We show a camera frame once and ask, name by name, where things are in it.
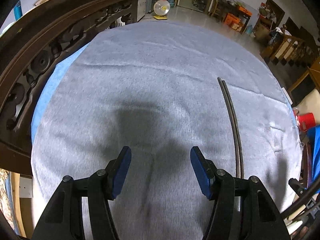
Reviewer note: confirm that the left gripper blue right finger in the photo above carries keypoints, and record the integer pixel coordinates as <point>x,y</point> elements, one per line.
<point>206,174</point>

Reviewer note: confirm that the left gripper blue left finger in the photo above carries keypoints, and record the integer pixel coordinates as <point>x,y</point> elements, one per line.
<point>117,170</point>

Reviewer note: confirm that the grey table cloth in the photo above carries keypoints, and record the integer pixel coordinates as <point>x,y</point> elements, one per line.
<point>153,86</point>

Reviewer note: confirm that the dark carved wooden table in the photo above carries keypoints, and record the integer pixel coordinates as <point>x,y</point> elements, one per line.
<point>30,50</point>

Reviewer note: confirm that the white chest freezer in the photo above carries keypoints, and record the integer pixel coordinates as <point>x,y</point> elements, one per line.
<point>142,2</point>

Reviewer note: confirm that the orange boxes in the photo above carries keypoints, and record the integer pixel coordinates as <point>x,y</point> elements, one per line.
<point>237,18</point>

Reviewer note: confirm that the small floor fan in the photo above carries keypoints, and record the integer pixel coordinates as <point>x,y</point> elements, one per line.
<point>161,9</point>

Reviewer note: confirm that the dark wooden side table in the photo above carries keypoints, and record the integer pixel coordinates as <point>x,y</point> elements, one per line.
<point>219,9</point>

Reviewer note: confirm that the blue thermos bottle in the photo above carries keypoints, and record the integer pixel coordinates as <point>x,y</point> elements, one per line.
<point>18,11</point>

